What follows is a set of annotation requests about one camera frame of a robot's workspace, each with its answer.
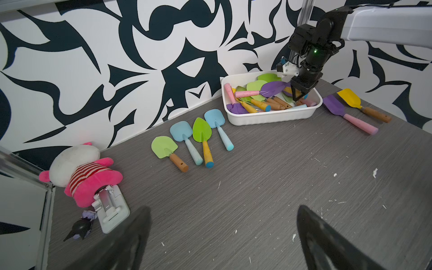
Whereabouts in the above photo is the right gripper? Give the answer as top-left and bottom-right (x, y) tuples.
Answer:
(288, 18), (344, 101)

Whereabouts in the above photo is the white phone stand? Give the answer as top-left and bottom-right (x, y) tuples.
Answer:
(92, 185), (131, 234)

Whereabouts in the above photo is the purple pointed shovel pink handle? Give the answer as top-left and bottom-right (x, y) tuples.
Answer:
(323, 95), (379, 135)

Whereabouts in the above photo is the white storage box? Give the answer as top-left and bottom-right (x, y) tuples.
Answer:
(220, 71), (323, 126)

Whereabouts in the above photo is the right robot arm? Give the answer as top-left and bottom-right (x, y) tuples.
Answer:
(288, 4), (432, 101)

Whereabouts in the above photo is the light blue round shovel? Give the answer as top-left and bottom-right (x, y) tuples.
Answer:
(169, 121), (204, 165)

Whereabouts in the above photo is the light blue toy shovel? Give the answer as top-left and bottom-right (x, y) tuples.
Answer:
(204, 109), (234, 151)

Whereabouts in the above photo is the green shovel yellow handle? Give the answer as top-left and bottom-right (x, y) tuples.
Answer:
(192, 118), (214, 168)

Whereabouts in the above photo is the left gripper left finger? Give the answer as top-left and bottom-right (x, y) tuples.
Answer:
(66, 206), (152, 270)

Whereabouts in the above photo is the purple round shovel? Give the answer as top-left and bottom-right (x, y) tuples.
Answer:
(235, 80), (291, 98)

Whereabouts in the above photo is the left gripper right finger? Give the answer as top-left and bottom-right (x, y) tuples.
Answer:
(297, 205), (383, 270)

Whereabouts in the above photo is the yellow shovel wooden handle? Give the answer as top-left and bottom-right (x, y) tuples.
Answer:
(337, 88), (392, 123)

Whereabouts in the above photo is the pink white plush doll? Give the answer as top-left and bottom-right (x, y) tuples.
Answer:
(39, 142), (123, 208)

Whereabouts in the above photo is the small black purple figurine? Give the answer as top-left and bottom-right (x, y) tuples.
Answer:
(63, 210), (97, 242)

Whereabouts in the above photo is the green shovel orange handle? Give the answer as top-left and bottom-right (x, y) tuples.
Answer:
(151, 136), (189, 173)

